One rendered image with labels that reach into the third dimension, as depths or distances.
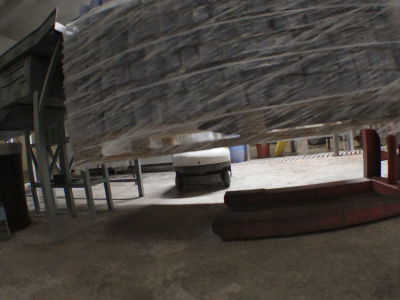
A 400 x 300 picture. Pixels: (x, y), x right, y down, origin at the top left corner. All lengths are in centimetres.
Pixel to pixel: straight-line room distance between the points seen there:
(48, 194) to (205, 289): 88
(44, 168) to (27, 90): 43
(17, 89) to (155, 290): 124
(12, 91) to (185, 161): 147
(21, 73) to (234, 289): 144
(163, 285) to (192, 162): 135
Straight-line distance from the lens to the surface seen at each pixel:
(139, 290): 78
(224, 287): 74
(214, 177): 196
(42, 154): 122
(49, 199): 123
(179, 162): 201
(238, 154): 382
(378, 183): 153
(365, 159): 166
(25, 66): 140
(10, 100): 149
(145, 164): 386
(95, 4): 114
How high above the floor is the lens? 46
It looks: 3 degrees down
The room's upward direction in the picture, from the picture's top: 6 degrees counter-clockwise
